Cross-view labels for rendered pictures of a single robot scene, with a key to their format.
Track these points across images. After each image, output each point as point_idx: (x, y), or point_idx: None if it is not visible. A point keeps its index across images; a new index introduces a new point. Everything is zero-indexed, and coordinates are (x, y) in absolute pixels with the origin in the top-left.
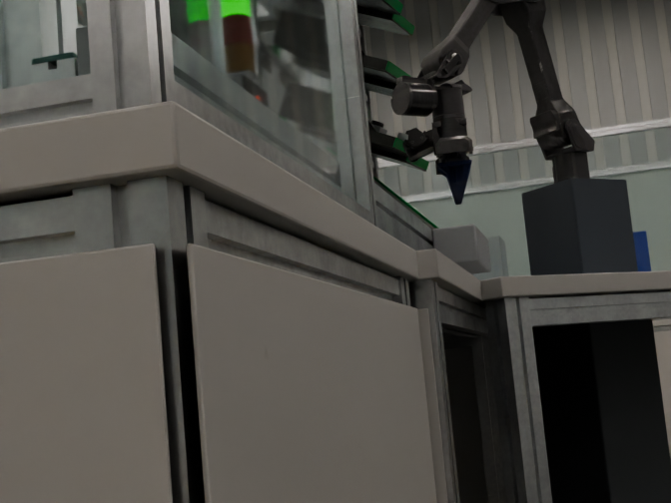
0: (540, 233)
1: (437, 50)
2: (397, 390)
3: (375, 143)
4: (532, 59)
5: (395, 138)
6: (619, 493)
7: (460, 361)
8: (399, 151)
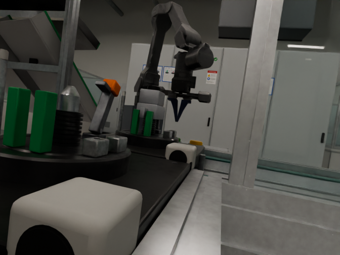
0: (140, 128)
1: (196, 34)
2: None
3: (87, 37)
4: (159, 46)
5: (99, 43)
6: None
7: None
8: (87, 49)
